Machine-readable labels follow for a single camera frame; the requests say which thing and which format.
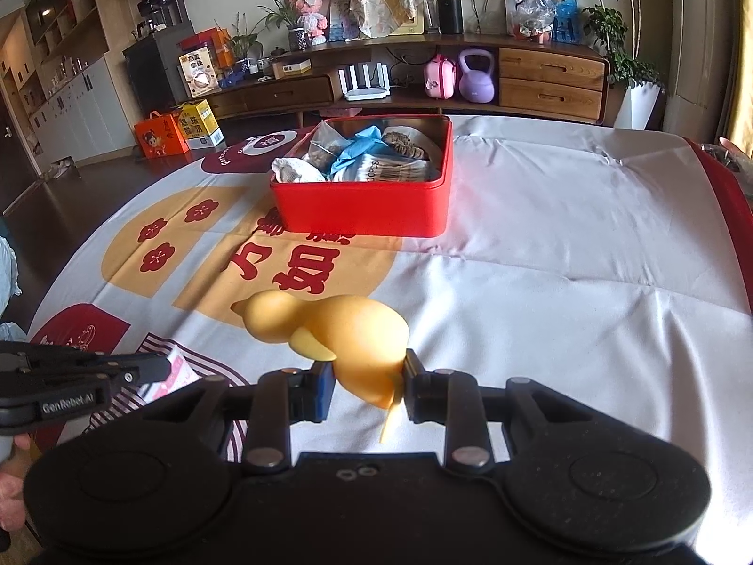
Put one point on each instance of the black coffee machine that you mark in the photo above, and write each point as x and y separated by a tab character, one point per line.
165	12

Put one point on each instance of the blue plastic package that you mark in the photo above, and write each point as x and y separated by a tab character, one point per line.
567	23

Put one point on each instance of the potted orchid plant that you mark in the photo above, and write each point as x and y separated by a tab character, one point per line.
297	38

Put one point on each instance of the small potted plant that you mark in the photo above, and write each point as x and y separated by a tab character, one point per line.
241	47

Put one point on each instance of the blue rubber glove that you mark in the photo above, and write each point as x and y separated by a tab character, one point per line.
359	144

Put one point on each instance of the small white box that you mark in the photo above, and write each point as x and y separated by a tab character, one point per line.
292	67

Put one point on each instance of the red metal tin box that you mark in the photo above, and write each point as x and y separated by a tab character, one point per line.
359	212

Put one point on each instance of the wooden TV cabinet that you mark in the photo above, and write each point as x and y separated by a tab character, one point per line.
547	82

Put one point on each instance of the white router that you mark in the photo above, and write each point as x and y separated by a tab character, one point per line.
365	93

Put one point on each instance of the person's left hand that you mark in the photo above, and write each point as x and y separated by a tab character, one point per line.
12	500

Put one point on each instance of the white standing air conditioner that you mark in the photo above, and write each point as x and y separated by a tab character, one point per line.
700	41

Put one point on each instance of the flat pink box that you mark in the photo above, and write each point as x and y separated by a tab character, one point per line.
347	112

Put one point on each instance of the yellow rubber duck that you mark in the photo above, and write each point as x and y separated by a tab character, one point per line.
353	341

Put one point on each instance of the white gauze cloth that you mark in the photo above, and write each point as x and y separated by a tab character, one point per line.
297	172

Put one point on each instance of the dark cabinet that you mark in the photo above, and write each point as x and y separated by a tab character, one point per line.
153	70

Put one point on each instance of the cotton swab packet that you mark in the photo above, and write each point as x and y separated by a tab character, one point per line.
400	172

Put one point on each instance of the yellow white carton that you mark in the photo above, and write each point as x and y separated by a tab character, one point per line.
200	123

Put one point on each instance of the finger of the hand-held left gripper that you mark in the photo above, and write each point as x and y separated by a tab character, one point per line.
117	372
41	351

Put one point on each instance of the pink white packet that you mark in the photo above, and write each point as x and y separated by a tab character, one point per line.
176	374

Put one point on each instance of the illustrated card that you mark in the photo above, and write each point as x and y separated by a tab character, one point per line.
342	17

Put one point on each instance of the wooden wall shelf unit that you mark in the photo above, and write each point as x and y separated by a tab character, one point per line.
64	70

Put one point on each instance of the clear plastic bag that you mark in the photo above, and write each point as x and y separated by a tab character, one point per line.
532	15

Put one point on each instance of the yellow curtain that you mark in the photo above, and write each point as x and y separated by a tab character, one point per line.
742	70

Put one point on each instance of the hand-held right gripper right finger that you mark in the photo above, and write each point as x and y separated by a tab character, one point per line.
410	391

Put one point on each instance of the potted tree white planter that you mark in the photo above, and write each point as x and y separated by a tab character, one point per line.
638	106

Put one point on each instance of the red orange gift box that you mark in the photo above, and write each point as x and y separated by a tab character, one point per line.
209	41

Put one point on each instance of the black cylinder speaker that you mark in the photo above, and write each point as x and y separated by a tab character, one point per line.
450	15

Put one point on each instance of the pink doll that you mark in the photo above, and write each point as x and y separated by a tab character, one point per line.
312	12

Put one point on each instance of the printed snack carton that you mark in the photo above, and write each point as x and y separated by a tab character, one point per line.
197	73

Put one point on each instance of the purple kettlebell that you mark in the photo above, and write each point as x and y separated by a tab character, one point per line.
476	85

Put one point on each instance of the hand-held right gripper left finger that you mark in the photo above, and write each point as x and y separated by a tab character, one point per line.
325	391

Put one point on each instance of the pink toy case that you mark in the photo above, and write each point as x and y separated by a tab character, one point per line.
441	79

